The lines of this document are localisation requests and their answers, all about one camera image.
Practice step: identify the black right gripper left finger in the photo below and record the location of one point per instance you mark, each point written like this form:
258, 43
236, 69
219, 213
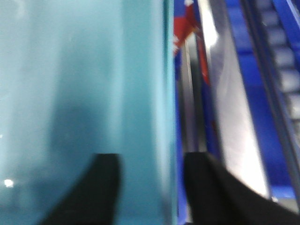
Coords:
93, 200

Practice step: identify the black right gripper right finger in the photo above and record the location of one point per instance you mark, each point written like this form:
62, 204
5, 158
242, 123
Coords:
216, 197

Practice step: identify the light blue plastic bin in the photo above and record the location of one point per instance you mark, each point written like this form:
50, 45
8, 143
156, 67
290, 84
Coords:
80, 78

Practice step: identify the blue bin lower middle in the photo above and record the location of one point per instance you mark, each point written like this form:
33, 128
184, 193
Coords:
281, 192

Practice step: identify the stainless steel shelf rail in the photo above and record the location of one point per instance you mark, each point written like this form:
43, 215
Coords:
214, 109

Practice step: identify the roller track right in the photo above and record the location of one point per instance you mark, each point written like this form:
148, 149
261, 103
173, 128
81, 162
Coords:
279, 65

